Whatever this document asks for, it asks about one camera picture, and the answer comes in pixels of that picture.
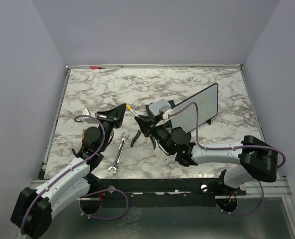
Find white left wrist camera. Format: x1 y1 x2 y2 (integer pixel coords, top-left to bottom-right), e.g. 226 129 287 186
80 108 95 124

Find black handled pliers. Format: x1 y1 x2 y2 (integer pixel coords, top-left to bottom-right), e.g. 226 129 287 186
131 129 157 150

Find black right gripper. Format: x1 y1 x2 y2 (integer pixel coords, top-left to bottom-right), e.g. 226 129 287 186
137 114 174 154

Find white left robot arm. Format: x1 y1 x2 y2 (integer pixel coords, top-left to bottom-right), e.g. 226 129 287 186
10 104 127 239

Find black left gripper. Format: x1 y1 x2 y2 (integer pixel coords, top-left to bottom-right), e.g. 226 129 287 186
95 104 127 151

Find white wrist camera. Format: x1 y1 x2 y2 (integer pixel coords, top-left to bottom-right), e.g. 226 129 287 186
159 106 173 120
80 108 95 124

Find black framed whiteboard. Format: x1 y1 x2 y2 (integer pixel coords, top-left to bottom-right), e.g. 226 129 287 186
170 83 219 133

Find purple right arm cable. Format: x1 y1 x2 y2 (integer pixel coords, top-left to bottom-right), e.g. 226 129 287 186
166 103 288 172

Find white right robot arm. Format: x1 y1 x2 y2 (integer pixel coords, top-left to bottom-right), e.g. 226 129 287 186
135 116 279 195

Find black front mounting rail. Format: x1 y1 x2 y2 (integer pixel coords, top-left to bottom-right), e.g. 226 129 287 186
74 176 245 214

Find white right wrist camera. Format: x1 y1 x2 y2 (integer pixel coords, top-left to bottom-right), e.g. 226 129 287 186
159 106 173 120

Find white marker pen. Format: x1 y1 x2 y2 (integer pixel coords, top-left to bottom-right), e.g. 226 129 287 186
126 105 140 117

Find white square box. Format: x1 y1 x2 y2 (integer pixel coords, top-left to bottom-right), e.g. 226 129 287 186
147 98 171 116

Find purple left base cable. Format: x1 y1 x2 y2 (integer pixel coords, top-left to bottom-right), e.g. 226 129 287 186
80 188 130 220

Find silver open-end wrench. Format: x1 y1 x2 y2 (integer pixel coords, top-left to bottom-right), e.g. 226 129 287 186
108 132 130 174

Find red marker on rail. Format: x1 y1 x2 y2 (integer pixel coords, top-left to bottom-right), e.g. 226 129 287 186
89 66 105 69

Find yellow utility knife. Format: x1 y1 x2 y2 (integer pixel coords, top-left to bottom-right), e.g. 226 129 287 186
81 128 86 146

